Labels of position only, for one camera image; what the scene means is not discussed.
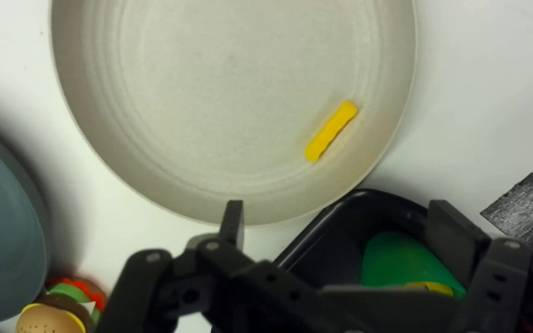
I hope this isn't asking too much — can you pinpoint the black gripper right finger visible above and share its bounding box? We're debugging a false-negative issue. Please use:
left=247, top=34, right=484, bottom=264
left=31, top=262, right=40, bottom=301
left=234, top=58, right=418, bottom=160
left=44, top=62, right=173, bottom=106
left=425, top=199, right=533, bottom=333

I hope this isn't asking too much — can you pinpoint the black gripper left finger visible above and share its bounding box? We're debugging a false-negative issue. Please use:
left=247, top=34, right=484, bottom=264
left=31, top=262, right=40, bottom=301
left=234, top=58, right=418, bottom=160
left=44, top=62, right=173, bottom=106
left=96, top=199, right=262, bottom=333

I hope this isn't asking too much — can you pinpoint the yellow toy fry piece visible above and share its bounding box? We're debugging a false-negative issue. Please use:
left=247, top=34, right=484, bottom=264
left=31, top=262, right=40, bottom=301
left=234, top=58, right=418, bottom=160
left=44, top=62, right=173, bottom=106
left=303, top=101, right=360, bottom=166
left=403, top=280, right=457, bottom=299

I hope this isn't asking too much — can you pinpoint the green plastic cup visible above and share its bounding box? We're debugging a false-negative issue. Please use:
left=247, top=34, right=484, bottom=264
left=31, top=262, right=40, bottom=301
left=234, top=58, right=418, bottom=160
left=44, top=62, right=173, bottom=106
left=358, top=230, right=468, bottom=301

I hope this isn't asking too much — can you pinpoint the dark grey round plate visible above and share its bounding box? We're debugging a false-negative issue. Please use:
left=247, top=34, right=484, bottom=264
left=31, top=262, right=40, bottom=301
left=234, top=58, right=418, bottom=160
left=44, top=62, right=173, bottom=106
left=0, top=117, right=51, bottom=326

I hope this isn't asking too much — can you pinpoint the beige round plate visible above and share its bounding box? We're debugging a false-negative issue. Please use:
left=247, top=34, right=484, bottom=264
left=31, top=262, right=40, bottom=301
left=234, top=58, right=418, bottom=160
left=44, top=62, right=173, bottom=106
left=49, top=0, right=418, bottom=228

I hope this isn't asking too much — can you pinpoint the toy hamburger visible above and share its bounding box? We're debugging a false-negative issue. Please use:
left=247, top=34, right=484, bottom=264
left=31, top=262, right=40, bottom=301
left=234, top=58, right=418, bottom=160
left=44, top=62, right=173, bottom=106
left=12, top=277, right=109, bottom=333

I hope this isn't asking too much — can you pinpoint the black rectangular tray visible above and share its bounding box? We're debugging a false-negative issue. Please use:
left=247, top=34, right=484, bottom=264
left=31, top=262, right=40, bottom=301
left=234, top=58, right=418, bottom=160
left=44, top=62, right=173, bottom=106
left=271, top=188, right=490, bottom=299

